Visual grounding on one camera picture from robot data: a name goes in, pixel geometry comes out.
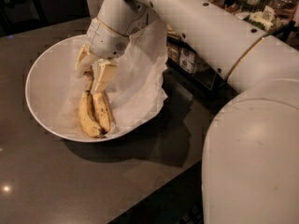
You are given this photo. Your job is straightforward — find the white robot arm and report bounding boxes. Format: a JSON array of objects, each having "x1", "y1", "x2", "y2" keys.
[{"x1": 77, "y1": 0, "x2": 299, "y2": 224}]

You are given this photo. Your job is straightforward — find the dark appliance with blue light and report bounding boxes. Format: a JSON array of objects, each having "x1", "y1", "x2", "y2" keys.
[{"x1": 0, "y1": 0, "x2": 48, "y2": 36}]

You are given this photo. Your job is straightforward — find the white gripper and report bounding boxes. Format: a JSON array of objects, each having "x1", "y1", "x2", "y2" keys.
[{"x1": 75, "y1": 18, "x2": 130, "y2": 92}]

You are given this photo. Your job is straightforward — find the white paper liner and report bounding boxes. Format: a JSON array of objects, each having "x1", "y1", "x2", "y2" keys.
[{"x1": 62, "y1": 17, "x2": 170, "y2": 138}]

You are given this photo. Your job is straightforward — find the green tea packets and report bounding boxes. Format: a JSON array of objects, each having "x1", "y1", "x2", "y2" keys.
[{"x1": 244, "y1": 14, "x2": 273, "y2": 31}]

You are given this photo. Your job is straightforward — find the large white bowl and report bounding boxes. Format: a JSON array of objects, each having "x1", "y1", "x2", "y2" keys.
[{"x1": 25, "y1": 35, "x2": 92, "y2": 143}]

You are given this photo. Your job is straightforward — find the spotted yellow banana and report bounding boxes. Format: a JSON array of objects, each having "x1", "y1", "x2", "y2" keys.
[
  {"x1": 93, "y1": 92, "x2": 111, "y2": 133},
  {"x1": 78, "y1": 70, "x2": 103, "y2": 138}
]

